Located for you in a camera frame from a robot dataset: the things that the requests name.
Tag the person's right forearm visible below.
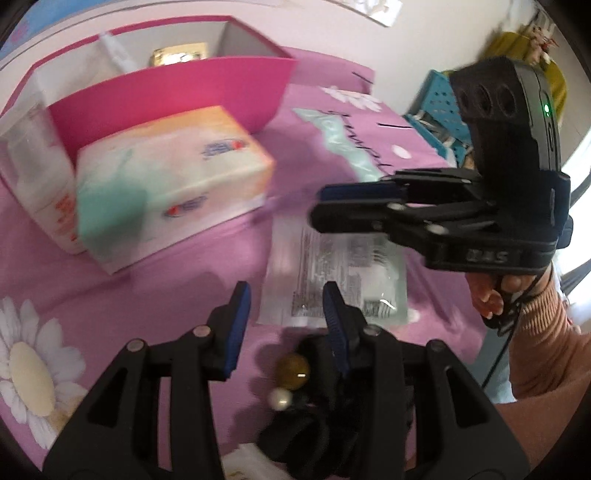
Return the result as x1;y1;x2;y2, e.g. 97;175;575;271
508;263;591;402

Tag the pink cardboard box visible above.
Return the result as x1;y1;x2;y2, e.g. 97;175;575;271
0;16;298;185

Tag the gold foil packet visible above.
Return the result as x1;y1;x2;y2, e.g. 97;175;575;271
148;44;211;69

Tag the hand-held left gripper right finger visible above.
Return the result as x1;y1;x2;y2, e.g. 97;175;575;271
322;281;529;480

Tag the hanging plush doll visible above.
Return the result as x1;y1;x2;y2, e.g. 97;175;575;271
526;21;561;63

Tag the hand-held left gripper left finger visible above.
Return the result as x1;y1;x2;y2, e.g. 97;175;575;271
44;281;252;480

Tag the yellow hanging garment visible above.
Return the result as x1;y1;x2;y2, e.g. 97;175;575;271
485;30;568;112

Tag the wall map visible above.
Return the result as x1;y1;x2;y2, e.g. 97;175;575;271
0;0;402;51

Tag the person's right hand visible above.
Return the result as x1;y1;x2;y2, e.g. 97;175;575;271
466;265;555;324

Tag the pastel tissue pack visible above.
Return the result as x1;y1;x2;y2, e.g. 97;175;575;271
75;105;276;276

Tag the blue perforated plastic basket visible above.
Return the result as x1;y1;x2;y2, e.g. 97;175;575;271
404;69;476;169

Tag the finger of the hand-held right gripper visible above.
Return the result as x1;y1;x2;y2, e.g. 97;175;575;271
308;199;498;252
318;170;483;204

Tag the white lotion pump bottle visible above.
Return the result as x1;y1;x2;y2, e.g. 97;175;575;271
0;104;88;256

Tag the black beaded scrunchie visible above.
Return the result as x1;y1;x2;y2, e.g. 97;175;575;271
256;335;365;480

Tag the cotton swab bag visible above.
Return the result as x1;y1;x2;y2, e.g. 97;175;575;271
256;215;409;328

